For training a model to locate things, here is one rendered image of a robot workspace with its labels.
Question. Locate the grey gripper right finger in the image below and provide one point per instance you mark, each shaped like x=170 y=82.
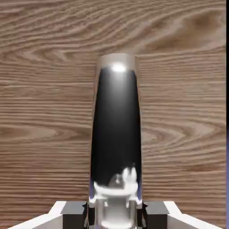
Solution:
x=157 y=214

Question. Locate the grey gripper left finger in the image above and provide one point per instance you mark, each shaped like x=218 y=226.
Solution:
x=71 y=214

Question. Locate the light wood cabinet door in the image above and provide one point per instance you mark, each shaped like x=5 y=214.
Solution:
x=44 y=107

